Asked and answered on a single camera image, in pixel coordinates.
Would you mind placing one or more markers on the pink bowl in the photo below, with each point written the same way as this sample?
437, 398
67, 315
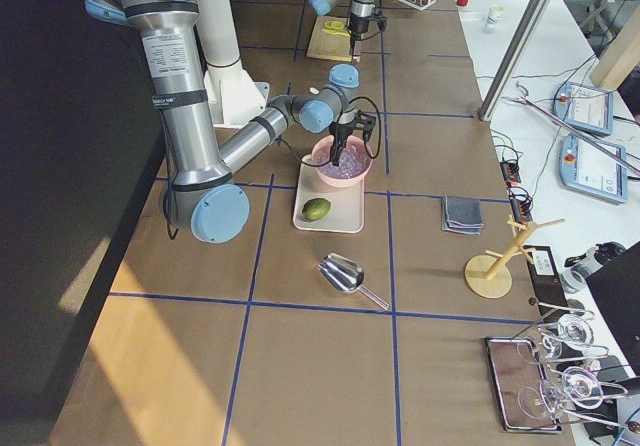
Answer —
320, 157

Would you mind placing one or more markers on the teach pendant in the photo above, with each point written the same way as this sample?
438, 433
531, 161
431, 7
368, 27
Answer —
585, 169
585, 107

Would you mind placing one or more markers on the wooden mug tree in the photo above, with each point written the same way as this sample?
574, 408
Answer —
487, 274

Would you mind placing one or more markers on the green avocado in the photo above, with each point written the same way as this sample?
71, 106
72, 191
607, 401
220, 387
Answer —
315, 209

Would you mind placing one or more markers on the grey folded cloth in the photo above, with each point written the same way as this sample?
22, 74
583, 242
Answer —
461, 215

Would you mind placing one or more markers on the white paper cup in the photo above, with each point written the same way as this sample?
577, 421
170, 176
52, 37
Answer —
494, 16

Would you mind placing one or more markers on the upper teach pendant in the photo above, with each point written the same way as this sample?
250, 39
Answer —
585, 107

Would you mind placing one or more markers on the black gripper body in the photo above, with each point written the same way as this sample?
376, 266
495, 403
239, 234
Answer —
356, 26
343, 130

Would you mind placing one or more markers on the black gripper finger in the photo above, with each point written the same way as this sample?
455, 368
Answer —
355, 48
335, 154

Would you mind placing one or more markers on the cream rectangular tray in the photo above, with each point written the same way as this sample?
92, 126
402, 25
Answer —
346, 214

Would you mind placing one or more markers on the clear ice cubes pile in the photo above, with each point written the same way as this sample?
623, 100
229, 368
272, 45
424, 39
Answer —
353, 162

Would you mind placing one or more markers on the upper lemon slice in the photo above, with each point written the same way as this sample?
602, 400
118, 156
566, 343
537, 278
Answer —
334, 25

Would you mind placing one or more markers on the bamboo cutting board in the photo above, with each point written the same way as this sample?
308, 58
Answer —
327, 47

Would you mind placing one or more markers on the lower teach pendant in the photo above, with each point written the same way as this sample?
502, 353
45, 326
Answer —
585, 169

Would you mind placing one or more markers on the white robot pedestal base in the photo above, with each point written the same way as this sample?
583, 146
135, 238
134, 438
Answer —
234, 97

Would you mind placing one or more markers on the aluminium frame post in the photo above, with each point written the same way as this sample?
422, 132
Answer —
520, 39

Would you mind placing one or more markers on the metal ice scoop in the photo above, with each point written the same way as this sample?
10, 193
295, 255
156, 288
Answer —
347, 276

